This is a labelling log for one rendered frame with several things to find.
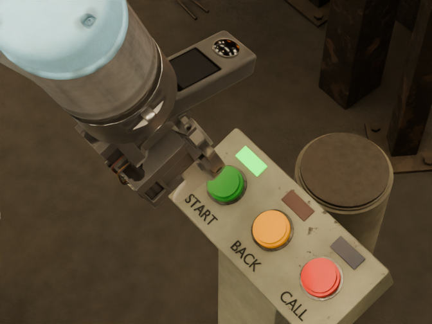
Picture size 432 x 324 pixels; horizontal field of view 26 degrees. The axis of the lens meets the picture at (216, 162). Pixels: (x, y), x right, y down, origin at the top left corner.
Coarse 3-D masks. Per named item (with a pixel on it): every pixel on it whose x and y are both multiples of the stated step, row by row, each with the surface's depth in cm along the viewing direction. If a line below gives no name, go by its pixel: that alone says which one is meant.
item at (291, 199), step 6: (288, 192) 100; (294, 192) 100; (282, 198) 100; (288, 198) 100; (294, 198) 100; (300, 198) 100; (288, 204) 100; (294, 204) 100; (300, 204) 100; (306, 204) 99; (294, 210) 99; (300, 210) 99; (306, 210) 99; (312, 210) 99; (300, 216) 99; (306, 216) 99
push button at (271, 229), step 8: (264, 216) 99; (272, 216) 99; (280, 216) 99; (256, 224) 99; (264, 224) 99; (272, 224) 99; (280, 224) 98; (288, 224) 98; (256, 232) 99; (264, 232) 98; (272, 232) 98; (280, 232) 98; (288, 232) 98; (256, 240) 99; (264, 240) 98; (272, 240) 98; (280, 240) 98
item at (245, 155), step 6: (240, 150) 104; (246, 150) 103; (240, 156) 103; (246, 156) 103; (252, 156) 103; (246, 162) 103; (252, 162) 103; (258, 162) 102; (252, 168) 102; (258, 168) 102; (264, 168) 102; (258, 174) 102
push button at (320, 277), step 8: (312, 264) 96; (320, 264) 96; (328, 264) 95; (304, 272) 96; (312, 272) 96; (320, 272) 95; (328, 272) 95; (336, 272) 95; (304, 280) 96; (312, 280) 95; (320, 280) 95; (328, 280) 95; (336, 280) 95; (304, 288) 96; (312, 288) 95; (320, 288) 95; (328, 288) 95; (336, 288) 95; (320, 296) 95
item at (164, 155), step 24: (168, 120) 82; (192, 120) 84; (96, 144) 78; (144, 144) 82; (168, 144) 83; (192, 144) 84; (120, 168) 84; (144, 168) 83; (168, 168) 84; (144, 192) 84; (168, 192) 87
